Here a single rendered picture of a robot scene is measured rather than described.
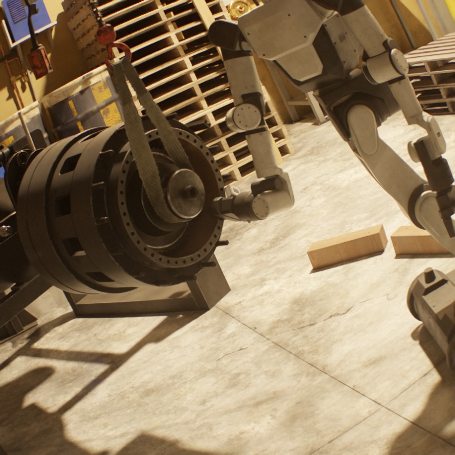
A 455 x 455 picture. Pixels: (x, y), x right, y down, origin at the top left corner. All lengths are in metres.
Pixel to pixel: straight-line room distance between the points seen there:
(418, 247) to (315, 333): 0.64
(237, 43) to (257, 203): 0.47
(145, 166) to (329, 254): 1.60
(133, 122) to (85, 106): 3.25
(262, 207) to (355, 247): 1.42
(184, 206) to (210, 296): 1.59
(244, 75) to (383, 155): 0.46
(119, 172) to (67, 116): 3.31
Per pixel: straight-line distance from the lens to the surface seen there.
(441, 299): 2.41
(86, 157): 2.23
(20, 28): 6.57
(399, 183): 2.15
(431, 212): 2.16
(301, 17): 1.95
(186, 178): 2.19
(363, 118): 2.05
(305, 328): 3.09
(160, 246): 2.30
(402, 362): 2.51
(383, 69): 1.94
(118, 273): 2.21
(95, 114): 5.38
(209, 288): 3.73
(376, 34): 1.95
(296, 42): 1.98
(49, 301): 4.93
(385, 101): 2.09
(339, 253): 3.56
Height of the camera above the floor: 1.31
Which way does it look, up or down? 15 degrees down
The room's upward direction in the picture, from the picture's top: 24 degrees counter-clockwise
